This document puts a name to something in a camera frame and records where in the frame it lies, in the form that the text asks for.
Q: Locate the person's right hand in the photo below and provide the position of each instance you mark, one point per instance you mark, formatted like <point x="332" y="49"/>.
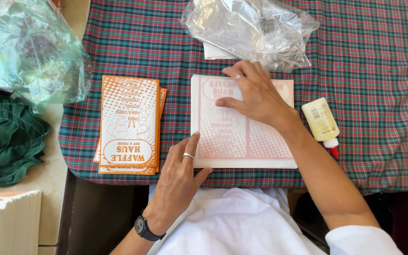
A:
<point x="260" y="95"/>

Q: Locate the person's left hand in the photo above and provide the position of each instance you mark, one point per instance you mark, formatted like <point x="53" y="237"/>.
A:
<point x="174" y="184"/>

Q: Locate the stack of white paper sheets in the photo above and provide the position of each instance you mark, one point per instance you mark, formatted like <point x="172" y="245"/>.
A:
<point x="260" y="145"/>

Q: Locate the black wristwatch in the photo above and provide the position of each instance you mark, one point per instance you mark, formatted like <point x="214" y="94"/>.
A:
<point x="143" y="226"/>

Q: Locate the white folded paper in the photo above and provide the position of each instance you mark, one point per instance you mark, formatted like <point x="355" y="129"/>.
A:
<point x="213" y="53"/>

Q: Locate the yellow glue bottle red cap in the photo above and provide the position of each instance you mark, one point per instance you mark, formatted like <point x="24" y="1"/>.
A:
<point x="320" y="120"/>

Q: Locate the clear plastic bag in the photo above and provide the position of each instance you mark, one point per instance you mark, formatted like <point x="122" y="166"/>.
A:
<point x="250" y="28"/>

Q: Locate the person's white shirt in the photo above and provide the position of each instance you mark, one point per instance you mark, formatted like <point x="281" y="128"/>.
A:
<point x="239" y="223"/>

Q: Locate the stack of orange printed bags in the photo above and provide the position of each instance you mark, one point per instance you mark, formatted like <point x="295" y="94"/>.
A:
<point x="129" y="120"/>

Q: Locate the plaid tablecloth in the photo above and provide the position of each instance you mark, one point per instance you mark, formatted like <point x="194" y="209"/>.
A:
<point x="367" y="70"/>

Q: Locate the tall pile of paper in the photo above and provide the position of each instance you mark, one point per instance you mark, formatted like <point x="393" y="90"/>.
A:
<point x="9" y="226"/>

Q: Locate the dark green cloth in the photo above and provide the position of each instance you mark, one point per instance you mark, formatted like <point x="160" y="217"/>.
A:
<point x="5" y="141"/>

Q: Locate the green translucent plastic bag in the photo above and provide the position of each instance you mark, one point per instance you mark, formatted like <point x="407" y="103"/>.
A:
<point x="30" y="53"/>

